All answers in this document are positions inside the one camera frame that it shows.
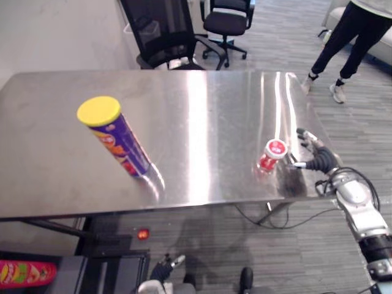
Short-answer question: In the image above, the black padded office chair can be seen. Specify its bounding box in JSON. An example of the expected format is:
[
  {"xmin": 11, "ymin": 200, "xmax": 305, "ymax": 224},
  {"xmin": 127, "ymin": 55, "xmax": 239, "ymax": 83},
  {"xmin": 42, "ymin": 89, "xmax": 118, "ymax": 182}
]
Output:
[{"xmin": 200, "ymin": 0, "xmax": 255, "ymax": 68}]

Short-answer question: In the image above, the black mesh office chair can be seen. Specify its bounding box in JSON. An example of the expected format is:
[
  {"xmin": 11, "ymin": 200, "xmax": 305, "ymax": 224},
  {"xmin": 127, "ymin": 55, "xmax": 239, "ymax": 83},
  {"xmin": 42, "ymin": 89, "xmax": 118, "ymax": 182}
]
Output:
[{"xmin": 119, "ymin": 0, "xmax": 227, "ymax": 71}]

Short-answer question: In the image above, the person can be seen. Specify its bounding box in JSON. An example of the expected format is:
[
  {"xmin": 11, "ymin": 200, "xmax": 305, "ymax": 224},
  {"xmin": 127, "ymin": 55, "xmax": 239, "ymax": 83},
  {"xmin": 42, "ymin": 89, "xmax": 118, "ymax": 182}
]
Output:
[{"xmin": 301, "ymin": 0, "xmax": 392, "ymax": 104}]

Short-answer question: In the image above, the purple chips can yellow lid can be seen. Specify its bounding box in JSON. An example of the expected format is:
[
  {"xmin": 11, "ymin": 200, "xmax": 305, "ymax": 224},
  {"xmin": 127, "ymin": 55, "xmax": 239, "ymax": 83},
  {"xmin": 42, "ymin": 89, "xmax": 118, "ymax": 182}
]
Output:
[{"xmin": 76, "ymin": 96, "xmax": 152, "ymax": 179}]

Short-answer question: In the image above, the pink chips can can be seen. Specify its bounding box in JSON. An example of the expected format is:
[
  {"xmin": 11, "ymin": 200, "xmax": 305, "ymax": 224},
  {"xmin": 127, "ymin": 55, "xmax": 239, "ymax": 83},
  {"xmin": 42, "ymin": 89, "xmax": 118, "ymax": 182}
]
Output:
[{"xmin": 0, "ymin": 260, "xmax": 58, "ymax": 287}]

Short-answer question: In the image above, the black shelf unit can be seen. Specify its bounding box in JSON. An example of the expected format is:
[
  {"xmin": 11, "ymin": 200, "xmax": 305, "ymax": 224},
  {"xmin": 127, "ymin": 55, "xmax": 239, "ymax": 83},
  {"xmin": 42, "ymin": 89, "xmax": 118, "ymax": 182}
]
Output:
[{"xmin": 0, "ymin": 249, "xmax": 150, "ymax": 294}]

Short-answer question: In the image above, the black power strip red switch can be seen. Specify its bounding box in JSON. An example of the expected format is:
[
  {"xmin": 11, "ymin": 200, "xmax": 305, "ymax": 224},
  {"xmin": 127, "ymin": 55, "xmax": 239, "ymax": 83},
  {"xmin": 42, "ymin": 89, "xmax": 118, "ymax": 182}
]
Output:
[{"xmin": 91, "ymin": 227, "xmax": 151, "ymax": 257}]

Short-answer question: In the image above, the grey sofa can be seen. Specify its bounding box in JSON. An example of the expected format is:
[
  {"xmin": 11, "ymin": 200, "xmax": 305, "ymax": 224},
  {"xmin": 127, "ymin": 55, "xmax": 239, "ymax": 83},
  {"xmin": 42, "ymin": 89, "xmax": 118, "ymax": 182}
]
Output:
[{"xmin": 321, "ymin": 6, "xmax": 392, "ymax": 67}]

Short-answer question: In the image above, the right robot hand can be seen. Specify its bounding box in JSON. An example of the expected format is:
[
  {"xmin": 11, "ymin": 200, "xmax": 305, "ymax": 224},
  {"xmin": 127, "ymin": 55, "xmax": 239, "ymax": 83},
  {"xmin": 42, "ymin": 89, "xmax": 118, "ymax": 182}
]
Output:
[{"xmin": 286, "ymin": 127, "xmax": 340, "ymax": 174}]

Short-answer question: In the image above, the red gum bottle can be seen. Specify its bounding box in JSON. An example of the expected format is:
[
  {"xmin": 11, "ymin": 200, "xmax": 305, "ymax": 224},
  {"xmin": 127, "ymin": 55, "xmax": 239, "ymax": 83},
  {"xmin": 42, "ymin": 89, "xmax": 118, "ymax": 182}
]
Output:
[{"xmin": 256, "ymin": 139, "xmax": 289, "ymax": 172}]

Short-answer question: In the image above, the black floor cable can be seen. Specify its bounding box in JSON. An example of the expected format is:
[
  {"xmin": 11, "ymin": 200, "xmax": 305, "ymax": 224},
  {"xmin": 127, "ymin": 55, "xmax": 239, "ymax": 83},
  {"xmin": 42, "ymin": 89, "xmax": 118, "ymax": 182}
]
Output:
[{"xmin": 234, "ymin": 204, "xmax": 344, "ymax": 230}]

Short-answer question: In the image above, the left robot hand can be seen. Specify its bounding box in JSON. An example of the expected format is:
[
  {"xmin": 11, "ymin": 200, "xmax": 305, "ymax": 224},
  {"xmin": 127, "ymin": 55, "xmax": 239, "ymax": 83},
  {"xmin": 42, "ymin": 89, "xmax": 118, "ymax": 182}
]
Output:
[{"xmin": 149, "ymin": 254, "xmax": 186, "ymax": 282}]

